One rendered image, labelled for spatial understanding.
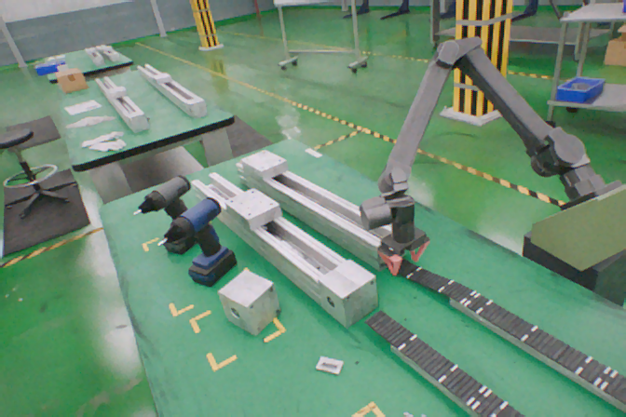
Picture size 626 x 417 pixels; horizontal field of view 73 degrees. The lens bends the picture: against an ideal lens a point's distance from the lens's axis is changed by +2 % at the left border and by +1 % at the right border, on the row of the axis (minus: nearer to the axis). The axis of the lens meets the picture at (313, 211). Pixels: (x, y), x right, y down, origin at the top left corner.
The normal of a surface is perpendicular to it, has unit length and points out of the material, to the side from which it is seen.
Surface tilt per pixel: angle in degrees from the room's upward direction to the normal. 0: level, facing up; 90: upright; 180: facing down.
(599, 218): 90
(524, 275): 0
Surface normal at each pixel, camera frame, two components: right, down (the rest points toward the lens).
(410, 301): -0.15, -0.84
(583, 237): -0.90, 0.33
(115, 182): 0.51, 0.39
